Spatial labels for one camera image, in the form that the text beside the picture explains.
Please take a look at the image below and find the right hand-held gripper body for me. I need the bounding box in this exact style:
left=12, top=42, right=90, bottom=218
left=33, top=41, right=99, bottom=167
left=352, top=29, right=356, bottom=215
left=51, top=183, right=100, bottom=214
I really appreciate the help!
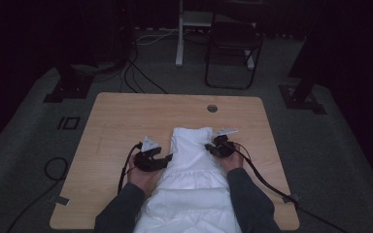
left=211, top=128, right=239, bottom=159

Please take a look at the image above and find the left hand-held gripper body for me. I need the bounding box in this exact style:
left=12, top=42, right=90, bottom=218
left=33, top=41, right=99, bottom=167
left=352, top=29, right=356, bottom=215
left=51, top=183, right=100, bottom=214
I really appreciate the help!
left=133, top=136, right=163, bottom=173

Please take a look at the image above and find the white ruffled skirt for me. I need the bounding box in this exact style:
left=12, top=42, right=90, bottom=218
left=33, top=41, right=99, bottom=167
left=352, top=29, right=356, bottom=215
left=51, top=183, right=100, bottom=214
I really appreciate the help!
left=133, top=126, right=242, bottom=233

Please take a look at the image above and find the person's left hand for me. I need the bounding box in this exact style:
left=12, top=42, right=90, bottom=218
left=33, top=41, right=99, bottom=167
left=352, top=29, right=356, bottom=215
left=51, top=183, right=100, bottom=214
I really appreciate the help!
left=127, top=157, right=163, bottom=197

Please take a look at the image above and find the person's right hand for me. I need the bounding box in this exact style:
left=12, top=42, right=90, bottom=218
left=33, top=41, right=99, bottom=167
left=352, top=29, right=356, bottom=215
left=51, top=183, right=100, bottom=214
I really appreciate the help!
left=219, top=144, right=245, bottom=173

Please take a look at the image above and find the grey tape strip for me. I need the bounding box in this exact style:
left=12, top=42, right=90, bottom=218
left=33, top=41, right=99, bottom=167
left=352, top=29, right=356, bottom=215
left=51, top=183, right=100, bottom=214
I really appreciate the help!
left=282, top=192, right=301, bottom=205
left=49, top=194, right=71, bottom=207

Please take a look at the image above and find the black folding chair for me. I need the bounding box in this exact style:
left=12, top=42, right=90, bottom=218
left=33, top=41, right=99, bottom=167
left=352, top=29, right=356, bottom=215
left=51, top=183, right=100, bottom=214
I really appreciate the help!
left=204, top=14, right=264, bottom=91

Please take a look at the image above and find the black stand with flat base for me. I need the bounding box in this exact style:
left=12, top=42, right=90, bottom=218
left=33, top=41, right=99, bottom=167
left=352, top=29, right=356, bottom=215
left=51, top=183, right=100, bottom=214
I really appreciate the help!
left=43, top=62, right=95, bottom=104
left=278, top=32, right=327, bottom=116

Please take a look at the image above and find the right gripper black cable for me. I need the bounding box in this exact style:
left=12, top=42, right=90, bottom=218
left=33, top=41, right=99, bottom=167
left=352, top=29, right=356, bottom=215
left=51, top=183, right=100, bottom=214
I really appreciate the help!
left=231, top=141, right=349, bottom=233

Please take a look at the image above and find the black floor cable bundle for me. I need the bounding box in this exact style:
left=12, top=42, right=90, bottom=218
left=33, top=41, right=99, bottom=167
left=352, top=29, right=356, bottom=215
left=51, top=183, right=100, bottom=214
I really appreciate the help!
left=119, top=45, right=170, bottom=95

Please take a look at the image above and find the black looped floor cable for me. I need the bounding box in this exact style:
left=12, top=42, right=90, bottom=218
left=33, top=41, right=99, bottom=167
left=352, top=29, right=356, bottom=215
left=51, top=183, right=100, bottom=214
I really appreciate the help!
left=6, top=156, right=70, bottom=233

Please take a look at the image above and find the white floor cable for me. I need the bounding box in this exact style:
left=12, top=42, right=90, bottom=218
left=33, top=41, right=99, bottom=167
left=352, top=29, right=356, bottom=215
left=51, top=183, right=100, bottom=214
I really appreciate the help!
left=135, top=27, right=181, bottom=47

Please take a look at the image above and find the white desk frame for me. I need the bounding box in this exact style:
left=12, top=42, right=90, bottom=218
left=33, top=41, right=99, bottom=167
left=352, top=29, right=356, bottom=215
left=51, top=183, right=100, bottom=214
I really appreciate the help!
left=174, top=0, right=256, bottom=71

